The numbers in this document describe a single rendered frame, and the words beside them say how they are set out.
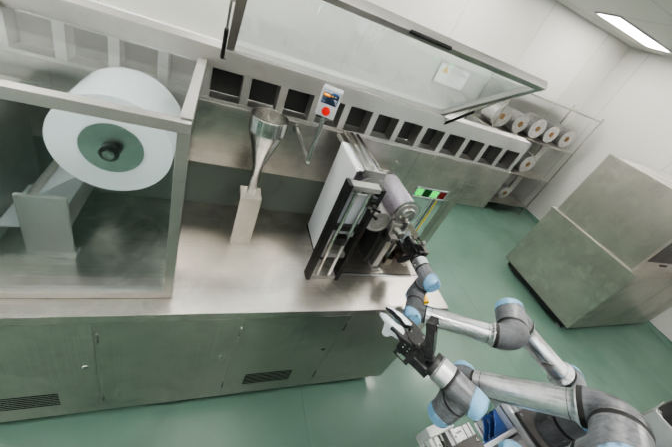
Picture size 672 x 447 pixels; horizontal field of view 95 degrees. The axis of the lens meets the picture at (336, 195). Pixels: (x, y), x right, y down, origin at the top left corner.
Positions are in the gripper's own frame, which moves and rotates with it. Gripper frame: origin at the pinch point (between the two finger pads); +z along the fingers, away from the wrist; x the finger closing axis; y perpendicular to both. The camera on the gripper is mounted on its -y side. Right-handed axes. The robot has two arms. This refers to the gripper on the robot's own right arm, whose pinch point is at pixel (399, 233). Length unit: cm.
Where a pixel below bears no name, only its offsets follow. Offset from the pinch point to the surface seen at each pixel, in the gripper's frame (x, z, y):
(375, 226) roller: 18.3, -2.3, 5.3
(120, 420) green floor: 118, -31, -109
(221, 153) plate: 91, 30, 11
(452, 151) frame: -34, 34, 38
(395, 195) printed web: 10.9, 5.2, 20.0
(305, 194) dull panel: 45, 30, -5
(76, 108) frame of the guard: 125, -25, 49
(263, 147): 79, 2, 34
